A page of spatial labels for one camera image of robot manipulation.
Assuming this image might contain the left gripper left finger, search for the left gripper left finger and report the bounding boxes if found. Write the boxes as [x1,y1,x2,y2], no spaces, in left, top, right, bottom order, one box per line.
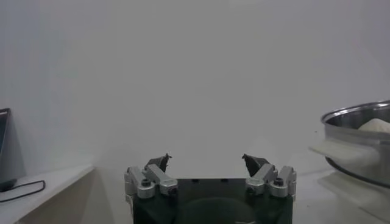
[124,153,179,200]

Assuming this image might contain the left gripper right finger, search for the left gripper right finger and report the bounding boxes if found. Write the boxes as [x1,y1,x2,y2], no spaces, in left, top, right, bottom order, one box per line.
[241,153,298,198]

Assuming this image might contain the white steamed baozi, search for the white steamed baozi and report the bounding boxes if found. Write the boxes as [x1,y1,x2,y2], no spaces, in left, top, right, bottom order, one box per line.
[358,117,390,134]

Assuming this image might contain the perforated steel steamer basket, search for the perforated steel steamer basket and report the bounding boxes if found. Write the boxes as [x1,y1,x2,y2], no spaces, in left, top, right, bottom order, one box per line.
[321,100,390,188]

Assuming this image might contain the white side desk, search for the white side desk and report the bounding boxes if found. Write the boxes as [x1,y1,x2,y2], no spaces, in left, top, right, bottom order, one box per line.
[0,164,95,224]

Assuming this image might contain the black looped cable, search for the black looped cable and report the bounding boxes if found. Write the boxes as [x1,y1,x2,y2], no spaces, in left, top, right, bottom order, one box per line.
[0,180,46,203]

